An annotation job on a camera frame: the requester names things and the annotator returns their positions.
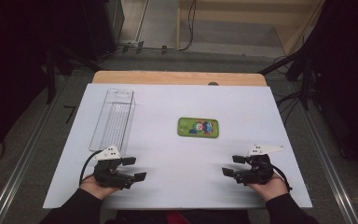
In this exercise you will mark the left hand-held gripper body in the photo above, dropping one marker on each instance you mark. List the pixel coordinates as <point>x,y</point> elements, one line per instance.
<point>108,177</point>

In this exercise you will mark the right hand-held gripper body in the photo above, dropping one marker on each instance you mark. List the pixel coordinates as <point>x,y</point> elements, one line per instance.
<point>258,172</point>

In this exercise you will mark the clear plastic container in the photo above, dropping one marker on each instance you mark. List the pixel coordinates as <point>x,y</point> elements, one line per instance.
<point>113,121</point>

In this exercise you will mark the green cartoon phone case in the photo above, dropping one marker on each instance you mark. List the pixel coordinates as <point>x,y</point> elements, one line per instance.
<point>198,127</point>

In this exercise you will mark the person's left hand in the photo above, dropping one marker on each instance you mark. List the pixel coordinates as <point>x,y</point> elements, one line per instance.
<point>94,188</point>

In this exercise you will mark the person's right hand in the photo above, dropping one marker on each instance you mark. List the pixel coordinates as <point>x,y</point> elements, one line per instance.
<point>270,189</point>

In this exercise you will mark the dark clothing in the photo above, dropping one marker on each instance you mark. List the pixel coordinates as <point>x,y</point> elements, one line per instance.
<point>217,217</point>

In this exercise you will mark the red cloth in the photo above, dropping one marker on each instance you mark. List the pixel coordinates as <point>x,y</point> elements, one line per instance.
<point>177,218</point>

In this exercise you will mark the white table cover board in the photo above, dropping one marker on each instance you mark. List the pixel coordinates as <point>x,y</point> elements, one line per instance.
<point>230,102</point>

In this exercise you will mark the wooden table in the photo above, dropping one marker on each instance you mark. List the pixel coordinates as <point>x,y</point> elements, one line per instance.
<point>167,77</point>

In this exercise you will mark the black metal stand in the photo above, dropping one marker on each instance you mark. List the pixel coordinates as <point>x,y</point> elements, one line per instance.
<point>51,77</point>
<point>306,84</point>

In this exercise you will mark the black curtain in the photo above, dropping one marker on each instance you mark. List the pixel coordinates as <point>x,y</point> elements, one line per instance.
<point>18,62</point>
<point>348,77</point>

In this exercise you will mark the metal floor rail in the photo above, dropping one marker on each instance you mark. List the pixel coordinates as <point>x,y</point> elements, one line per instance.
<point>21,161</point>
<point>326,161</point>

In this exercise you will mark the light wooden frame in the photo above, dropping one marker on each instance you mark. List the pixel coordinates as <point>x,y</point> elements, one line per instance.
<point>292,31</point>

